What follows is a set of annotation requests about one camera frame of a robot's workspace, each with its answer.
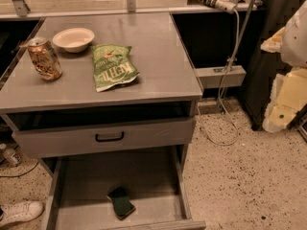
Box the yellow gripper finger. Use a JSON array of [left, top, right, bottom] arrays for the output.
[[262, 68, 307, 133]]

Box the green and yellow sponge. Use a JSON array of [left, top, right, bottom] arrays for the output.
[[107, 187, 135, 220]]

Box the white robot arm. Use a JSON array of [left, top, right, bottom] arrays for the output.
[[261, 1, 307, 133]]

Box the grey drawer cabinet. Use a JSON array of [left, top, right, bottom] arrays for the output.
[[0, 13, 201, 173]]

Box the grey open lower drawer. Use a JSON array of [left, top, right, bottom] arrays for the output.
[[42, 147, 205, 230]]

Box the grey upper drawer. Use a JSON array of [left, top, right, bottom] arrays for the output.
[[12, 118, 196, 158]]

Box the white power adapter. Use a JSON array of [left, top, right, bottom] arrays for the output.
[[215, 0, 236, 14]]

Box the green chip bag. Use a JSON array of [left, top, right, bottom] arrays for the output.
[[91, 44, 139, 92]]

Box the white ceramic bowl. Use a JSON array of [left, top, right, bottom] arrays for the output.
[[53, 28, 95, 53]]

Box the gold soda can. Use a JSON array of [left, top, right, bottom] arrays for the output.
[[28, 36, 62, 81]]

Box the small can on floor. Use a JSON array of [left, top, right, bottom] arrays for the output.
[[3, 149, 21, 167]]

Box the white sneaker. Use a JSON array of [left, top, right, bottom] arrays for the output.
[[0, 201, 44, 227]]

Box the grey wall bracket block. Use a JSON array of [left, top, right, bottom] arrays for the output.
[[195, 65, 246, 89]]

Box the white cable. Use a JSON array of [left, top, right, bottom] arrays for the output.
[[195, 8, 241, 147]]

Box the black drawer handle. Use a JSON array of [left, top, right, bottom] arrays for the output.
[[95, 131, 125, 143]]

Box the black cable on floor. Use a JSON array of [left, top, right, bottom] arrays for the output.
[[0, 161, 40, 179]]

